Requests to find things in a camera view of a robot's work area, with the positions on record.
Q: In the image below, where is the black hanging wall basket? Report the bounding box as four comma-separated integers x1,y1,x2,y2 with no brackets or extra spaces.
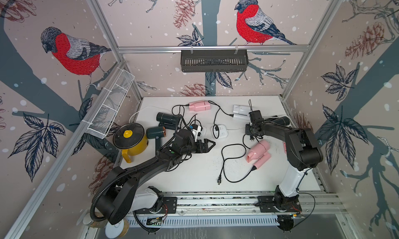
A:
180,49,249,73

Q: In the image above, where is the yellow pot with glass lid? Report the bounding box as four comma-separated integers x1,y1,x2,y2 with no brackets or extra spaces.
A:
113,123,148,163

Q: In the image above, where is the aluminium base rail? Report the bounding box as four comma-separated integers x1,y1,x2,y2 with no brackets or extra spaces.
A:
125,191,348,229

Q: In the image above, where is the white wire basket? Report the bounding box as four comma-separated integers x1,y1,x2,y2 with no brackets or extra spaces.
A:
85,68,135,139

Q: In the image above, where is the pink folding hair dryer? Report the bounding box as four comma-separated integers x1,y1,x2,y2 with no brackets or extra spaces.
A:
189,100,211,112

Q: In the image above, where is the black cord of small dryer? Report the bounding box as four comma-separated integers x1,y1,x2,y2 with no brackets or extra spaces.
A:
180,113,203,132

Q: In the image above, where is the black cord of pink dryer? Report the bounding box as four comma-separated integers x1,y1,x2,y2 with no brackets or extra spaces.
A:
171,104,191,127

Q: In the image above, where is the dark green folding hair dryer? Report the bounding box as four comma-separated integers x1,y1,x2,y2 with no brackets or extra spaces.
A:
273,116,291,126

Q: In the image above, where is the white folding hair dryer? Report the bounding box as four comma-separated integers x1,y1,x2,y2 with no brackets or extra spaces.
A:
233,105,251,121

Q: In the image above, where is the green copper long hair dryer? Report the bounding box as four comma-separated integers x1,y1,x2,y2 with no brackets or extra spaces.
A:
146,126,166,153

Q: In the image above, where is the white power strip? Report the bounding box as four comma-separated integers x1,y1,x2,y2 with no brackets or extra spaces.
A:
212,125,228,139

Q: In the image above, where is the white lidded tin can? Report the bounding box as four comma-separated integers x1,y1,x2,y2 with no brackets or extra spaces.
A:
105,219,129,239

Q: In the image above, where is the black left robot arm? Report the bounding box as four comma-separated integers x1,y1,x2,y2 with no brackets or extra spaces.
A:
89,129,216,224

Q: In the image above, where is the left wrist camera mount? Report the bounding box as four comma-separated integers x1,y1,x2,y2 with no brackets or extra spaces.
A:
190,124,204,142

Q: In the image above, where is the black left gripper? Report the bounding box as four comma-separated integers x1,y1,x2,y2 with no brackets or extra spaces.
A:
180,139,216,156

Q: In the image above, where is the dark green small hair dryer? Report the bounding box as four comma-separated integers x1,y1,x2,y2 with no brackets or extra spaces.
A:
156,112,180,130

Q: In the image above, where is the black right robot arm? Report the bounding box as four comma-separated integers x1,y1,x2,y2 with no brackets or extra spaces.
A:
245,110,323,212

